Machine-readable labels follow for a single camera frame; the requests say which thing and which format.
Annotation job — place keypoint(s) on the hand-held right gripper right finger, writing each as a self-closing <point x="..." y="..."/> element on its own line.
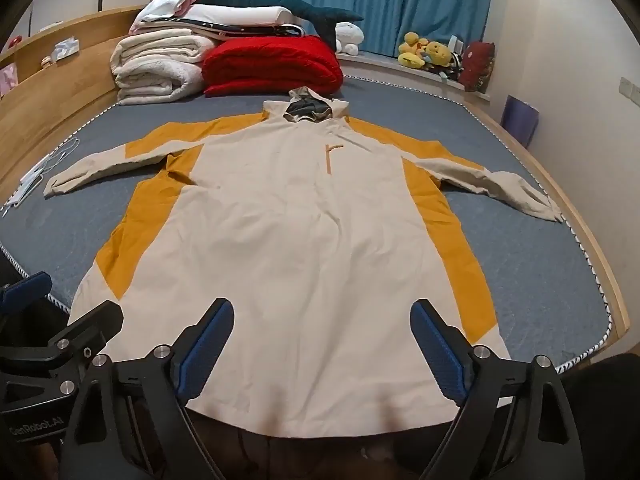
<point x="440" y="355"/>

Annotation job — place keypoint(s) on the white folded quilt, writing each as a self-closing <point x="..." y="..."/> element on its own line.
<point x="235" y="14"/>

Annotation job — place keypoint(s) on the dark-trimmed folded cloth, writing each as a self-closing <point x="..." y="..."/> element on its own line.
<point x="250" y="30"/>

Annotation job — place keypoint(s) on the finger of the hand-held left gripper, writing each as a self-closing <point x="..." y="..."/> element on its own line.
<point x="87" y="327"/>
<point x="27" y="286"/>

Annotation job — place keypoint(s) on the white wall socket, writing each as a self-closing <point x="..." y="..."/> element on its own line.
<point x="629" y="89"/>

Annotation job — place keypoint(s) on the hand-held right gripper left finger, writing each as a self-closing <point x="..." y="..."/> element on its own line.
<point x="207" y="341"/>

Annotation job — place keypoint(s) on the person's dark clothing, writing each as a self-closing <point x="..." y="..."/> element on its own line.
<point x="610" y="410"/>

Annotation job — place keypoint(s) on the white plush toy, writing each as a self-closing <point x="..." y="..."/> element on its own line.
<point x="347" y="35"/>

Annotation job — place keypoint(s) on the red folded blanket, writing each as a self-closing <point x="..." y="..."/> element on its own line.
<point x="270" y="65"/>

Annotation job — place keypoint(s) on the dark red cushion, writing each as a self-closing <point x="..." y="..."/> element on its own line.
<point x="477" y="65"/>

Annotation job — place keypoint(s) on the wooden bed frame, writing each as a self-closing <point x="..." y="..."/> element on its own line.
<point x="75" y="90"/>

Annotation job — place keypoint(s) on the tissue pack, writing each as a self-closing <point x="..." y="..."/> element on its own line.
<point x="66" y="49"/>

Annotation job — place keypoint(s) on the beige and mustard hooded jacket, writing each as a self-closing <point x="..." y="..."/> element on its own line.
<point x="300" y="260"/>

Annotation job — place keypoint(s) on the cream folded fleece blanket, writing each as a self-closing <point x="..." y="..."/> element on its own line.
<point x="155" y="65"/>

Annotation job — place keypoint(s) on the yellow plush toy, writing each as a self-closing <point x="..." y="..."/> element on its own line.
<point x="412" y="50"/>
<point x="439" y="54"/>

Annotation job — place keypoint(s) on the blue curtain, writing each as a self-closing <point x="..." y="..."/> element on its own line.
<point x="390" y="0"/>

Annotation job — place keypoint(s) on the white window ledge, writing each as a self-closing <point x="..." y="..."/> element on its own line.
<point x="390" y="69"/>

